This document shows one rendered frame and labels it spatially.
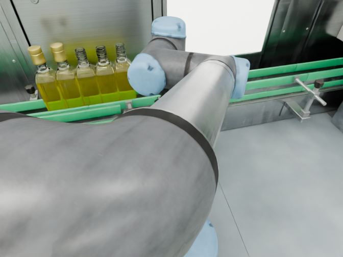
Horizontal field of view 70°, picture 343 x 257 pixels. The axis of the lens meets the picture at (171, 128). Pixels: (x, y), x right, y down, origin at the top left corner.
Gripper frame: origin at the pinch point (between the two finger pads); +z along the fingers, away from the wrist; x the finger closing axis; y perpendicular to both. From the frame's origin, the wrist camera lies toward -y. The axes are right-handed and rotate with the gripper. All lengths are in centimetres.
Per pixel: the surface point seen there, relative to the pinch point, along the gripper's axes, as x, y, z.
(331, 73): 69, -15, -3
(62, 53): -27.0, -16.0, -22.0
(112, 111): -16.5, -11.0, -2.5
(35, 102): -41.2, -20.0, -4.0
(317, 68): 70, -22, -1
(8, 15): -41, -29, -29
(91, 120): -23.9, -11.1, -0.2
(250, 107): 35.6, -12.3, 6.2
